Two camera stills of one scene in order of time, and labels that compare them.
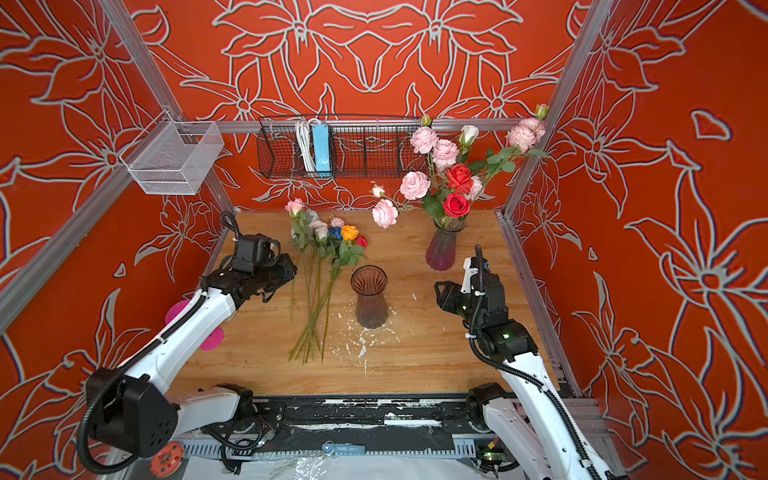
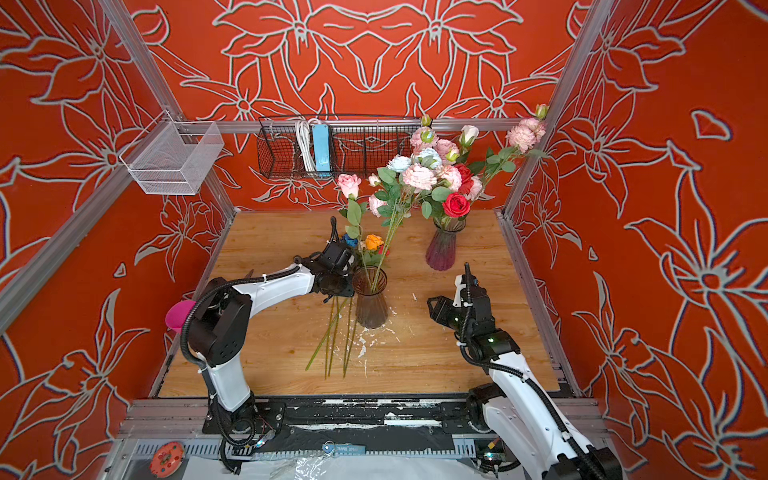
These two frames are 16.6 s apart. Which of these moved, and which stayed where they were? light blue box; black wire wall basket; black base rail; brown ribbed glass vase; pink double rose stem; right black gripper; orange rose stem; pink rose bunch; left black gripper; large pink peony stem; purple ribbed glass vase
Moved: left black gripper; orange rose stem; pink rose bunch; large pink peony stem; right black gripper
Stayed: brown ribbed glass vase; black base rail; black wire wall basket; pink double rose stem; light blue box; purple ribbed glass vase
